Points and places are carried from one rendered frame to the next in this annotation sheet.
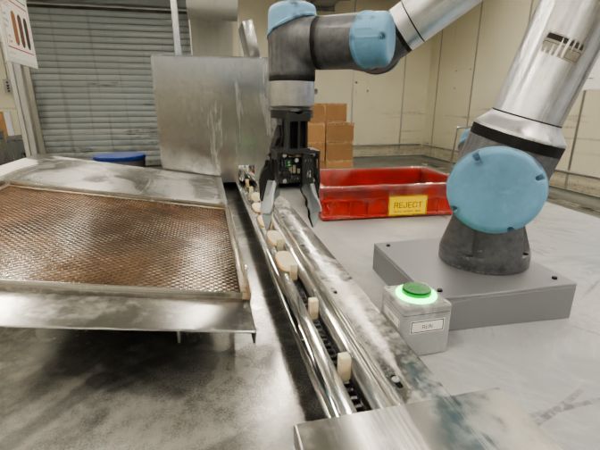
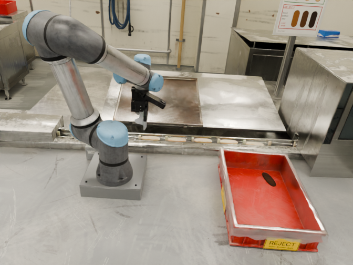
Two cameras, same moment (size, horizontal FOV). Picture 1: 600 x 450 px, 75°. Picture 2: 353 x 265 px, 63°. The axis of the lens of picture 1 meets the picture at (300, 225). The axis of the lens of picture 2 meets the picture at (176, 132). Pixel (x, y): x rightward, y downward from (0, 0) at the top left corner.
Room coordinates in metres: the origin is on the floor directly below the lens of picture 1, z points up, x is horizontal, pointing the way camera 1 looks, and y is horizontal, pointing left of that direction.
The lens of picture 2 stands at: (1.05, -1.21, 1.67)
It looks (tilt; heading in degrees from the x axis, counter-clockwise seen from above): 31 degrees down; 99
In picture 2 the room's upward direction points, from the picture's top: 5 degrees clockwise
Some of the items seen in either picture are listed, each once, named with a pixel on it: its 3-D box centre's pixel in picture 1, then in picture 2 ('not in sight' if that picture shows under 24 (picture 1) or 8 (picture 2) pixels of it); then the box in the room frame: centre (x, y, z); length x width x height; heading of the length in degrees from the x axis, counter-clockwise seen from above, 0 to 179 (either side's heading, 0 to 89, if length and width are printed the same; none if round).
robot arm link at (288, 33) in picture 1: (293, 44); (142, 67); (0.67, 0.01, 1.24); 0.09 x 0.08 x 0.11; 65
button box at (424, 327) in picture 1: (411, 329); (95, 152); (0.49, -0.16, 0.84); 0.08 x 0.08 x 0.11; 13
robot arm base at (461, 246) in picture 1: (485, 232); (114, 165); (0.66, -0.33, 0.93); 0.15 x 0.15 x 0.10
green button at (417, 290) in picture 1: (416, 293); not in sight; (0.49, -0.16, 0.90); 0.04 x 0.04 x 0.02
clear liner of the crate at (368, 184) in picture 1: (379, 189); (262, 192); (1.28, -0.26, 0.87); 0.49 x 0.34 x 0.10; 100
